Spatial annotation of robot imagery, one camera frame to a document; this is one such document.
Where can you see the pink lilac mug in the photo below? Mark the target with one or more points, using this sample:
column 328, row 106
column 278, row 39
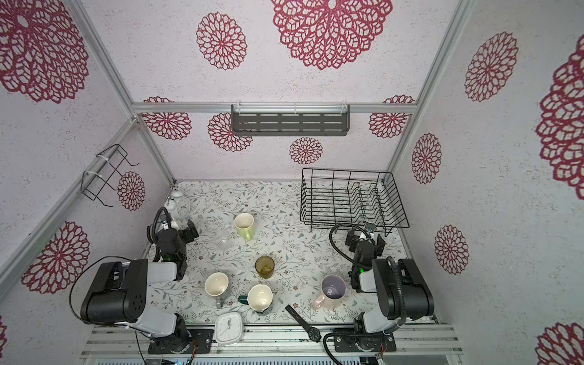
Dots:
column 332, row 292

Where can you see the dark green cream mug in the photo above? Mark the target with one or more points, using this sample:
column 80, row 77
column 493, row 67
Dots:
column 259, row 298

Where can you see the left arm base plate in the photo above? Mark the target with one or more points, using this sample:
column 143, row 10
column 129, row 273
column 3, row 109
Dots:
column 194, row 340

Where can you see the white twin-bell alarm clock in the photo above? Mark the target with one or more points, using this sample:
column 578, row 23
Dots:
column 179, row 206

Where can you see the grey cream mug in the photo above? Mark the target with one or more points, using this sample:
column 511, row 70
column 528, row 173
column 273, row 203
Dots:
column 217, row 287

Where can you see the black wristwatch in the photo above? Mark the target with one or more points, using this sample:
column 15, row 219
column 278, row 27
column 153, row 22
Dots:
column 313, row 333

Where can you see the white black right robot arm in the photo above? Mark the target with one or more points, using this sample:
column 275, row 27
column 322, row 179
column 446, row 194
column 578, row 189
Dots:
column 401, row 291

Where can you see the light green mug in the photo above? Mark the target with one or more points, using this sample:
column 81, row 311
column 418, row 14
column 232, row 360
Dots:
column 245, row 226

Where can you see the black wire dish rack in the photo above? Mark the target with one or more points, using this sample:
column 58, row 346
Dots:
column 330, row 197

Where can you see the grey wall shelf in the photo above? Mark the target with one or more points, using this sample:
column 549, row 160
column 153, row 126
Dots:
column 289, row 122

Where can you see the amber glass cup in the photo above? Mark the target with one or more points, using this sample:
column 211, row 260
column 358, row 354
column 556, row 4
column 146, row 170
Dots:
column 265, row 266

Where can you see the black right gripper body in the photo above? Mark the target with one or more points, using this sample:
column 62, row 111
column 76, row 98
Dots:
column 370, row 244

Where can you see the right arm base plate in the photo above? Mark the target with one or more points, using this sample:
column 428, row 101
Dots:
column 346, row 341

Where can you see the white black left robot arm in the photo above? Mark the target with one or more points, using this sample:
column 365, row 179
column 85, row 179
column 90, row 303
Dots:
column 117, row 297

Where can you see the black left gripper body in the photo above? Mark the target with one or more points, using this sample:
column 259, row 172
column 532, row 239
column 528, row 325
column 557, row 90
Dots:
column 189, row 236

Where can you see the clear glass cup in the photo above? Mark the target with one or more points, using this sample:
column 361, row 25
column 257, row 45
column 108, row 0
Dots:
column 222, row 240

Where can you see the black wire wall holder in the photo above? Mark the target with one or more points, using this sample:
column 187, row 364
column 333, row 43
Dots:
column 110, row 161

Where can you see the white square clock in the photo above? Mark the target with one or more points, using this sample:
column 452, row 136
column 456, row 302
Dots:
column 228, row 328

